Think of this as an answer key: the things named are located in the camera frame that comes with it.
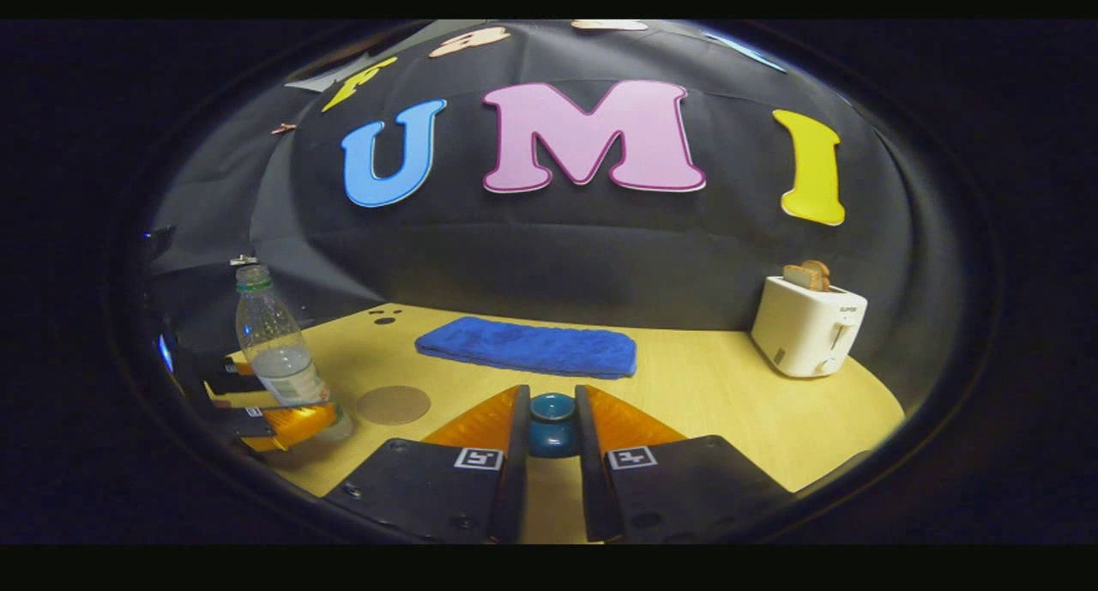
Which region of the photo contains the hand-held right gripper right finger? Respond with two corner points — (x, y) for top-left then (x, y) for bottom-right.
(575, 384), (795, 544)

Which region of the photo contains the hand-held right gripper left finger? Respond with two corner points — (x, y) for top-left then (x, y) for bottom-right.
(326, 384), (531, 544)

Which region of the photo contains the clear plastic water bottle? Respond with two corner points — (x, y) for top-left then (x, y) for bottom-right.
(235, 264), (353, 443)

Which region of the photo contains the blue teacup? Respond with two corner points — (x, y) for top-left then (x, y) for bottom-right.
(527, 423), (581, 460)

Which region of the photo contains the blue teacup lid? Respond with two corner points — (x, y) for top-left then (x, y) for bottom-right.
(528, 391), (578, 427)

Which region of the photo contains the round brown coaster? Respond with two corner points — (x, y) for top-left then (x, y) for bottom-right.
(357, 385), (431, 426)

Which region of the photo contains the blue towel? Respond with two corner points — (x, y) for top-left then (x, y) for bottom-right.
(415, 317), (638, 380)

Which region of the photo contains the white toaster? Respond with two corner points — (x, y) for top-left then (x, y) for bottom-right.
(751, 275), (868, 379)

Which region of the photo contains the black backdrop cloth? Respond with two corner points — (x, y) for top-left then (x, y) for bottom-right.
(142, 21), (936, 403)

